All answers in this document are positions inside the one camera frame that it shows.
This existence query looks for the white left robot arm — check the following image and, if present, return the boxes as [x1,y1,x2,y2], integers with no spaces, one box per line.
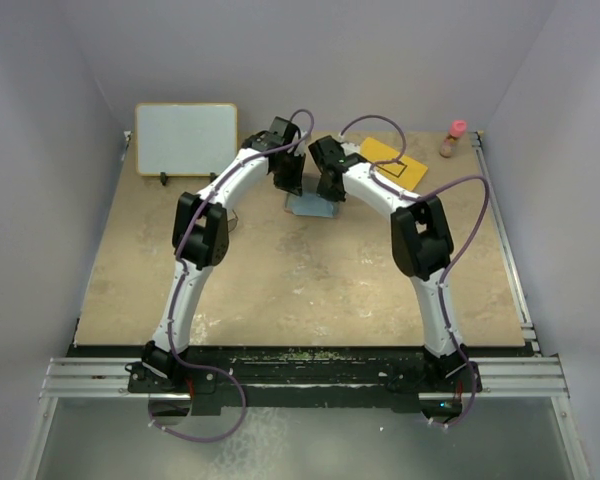
[141,117,311,392]

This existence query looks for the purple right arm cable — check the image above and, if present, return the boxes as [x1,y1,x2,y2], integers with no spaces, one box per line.
[339,115,491,432]

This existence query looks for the yellow framed whiteboard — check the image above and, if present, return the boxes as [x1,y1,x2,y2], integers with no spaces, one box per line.
[134,103,238,177]

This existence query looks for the yellow book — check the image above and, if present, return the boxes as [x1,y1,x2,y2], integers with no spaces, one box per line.
[360,137,428,191]

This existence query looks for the pink glasses case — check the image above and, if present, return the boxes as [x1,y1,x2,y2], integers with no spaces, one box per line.
[284,175,339,219]

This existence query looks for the metal frame sunglasses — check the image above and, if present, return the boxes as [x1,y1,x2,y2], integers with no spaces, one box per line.
[227,210,239,232]

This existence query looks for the pink capped small bottle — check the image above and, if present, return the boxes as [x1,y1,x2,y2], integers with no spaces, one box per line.
[439,120,467,158]

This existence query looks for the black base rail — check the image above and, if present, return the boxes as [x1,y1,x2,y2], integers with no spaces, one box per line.
[49,343,548,420]

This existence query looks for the blue cleaning cloth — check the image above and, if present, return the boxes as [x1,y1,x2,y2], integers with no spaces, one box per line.
[288,195,337,218]

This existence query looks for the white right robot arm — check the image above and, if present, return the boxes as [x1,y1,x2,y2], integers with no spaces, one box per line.
[309,136,478,391]

